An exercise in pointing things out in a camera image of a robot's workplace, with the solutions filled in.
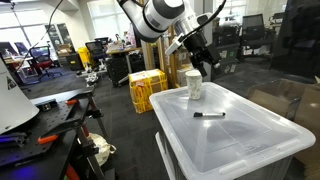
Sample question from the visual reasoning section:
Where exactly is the small white floor robot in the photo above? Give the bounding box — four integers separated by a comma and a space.
84, 71, 100, 89

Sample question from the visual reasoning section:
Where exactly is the black shelf with labels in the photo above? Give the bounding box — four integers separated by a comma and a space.
212, 26, 242, 82

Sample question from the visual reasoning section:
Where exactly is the black perforated table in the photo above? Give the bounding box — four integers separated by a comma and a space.
0, 87, 116, 180

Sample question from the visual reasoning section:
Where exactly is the wooden office desk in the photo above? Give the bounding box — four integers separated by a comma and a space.
105, 46, 143, 85

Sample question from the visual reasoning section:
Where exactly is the open brown cardboard box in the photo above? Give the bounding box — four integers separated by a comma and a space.
248, 78, 311, 122

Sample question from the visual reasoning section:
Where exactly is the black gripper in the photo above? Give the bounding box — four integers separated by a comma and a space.
182, 31, 223, 78

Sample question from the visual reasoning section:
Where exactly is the yellow taped cardboard box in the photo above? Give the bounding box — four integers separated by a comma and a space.
128, 68, 169, 115

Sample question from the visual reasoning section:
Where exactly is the black cabinet under desk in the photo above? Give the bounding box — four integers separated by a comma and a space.
105, 54, 131, 88

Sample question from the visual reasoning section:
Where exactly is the yellow trash bin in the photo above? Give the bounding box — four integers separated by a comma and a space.
77, 46, 96, 70

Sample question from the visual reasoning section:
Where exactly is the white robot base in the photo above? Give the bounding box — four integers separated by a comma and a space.
0, 58, 40, 135

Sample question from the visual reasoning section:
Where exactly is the grey partition post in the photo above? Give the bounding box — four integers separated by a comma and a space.
190, 0, 214, 83

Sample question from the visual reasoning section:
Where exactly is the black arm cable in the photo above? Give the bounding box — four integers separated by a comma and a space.
181, 0, 228, 38

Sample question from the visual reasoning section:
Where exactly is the white patterned paper cup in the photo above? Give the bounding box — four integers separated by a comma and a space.
185, 69, 203, 101

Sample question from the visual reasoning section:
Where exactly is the black mesh office chair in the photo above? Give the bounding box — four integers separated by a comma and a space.
239, 13, 275, 62

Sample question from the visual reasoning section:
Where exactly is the clear plastic storage bin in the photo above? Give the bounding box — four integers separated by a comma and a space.
148, 81, 317, 180

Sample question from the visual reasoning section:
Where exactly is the white plastic bag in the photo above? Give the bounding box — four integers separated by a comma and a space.
87, 133, 117, 167

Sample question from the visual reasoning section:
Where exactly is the black hanging cable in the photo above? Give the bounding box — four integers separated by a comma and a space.
14, 0, 65, 73

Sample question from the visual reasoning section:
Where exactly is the orange handled bar clamp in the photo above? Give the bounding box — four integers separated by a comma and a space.
36, 119, 88, 146
64, 163, 82, 180
63, 96, 104, 119

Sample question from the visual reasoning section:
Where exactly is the small black labelled box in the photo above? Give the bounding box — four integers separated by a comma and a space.
39, 101, 55, 113

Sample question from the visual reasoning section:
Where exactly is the grey storage bin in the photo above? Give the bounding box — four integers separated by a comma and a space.
154, 131, 294, 180

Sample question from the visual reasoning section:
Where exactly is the black and white marker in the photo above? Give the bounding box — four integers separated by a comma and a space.
193, 111, 227, 119

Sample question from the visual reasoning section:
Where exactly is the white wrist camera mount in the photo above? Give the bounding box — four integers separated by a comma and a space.
165, 32, 187, 57

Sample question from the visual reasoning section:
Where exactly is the red and black office chair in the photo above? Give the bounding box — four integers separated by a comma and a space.
29, 44, 63, 82

